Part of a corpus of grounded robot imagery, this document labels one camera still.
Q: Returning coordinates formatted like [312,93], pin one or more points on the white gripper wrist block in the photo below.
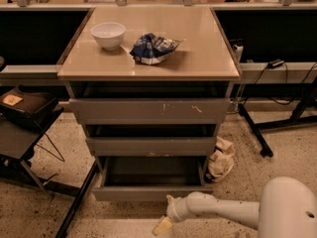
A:
[173,210]

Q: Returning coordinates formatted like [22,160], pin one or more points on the grey bottom drawer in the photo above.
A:
[149,178]

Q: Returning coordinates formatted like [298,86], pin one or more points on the grey drawer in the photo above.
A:
[149,178]
[150,102]
[152,140]

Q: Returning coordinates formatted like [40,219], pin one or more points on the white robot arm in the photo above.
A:
[287,209]

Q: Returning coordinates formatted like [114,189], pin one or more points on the grey middle drawer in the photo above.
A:
[152,140]

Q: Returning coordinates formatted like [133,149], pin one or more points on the grey top drawer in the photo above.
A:
[150,102]

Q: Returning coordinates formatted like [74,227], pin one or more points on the beige top drawer cabinet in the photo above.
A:
[204,53]

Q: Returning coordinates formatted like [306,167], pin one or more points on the crumpled beige cloth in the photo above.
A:
[221,161]

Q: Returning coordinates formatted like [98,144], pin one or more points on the black floor bar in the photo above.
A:
[62,231]

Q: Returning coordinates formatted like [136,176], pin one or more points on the black table leg stand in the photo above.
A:
[296,118]

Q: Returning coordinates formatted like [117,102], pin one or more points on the crumpled blue chip bag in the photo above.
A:
[151,49]

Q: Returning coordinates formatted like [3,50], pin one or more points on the black tray with label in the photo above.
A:
[27,109]

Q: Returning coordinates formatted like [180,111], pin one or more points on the white bowl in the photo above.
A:
[109,35]

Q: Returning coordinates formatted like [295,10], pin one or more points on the black power adapter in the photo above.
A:
[275,63]

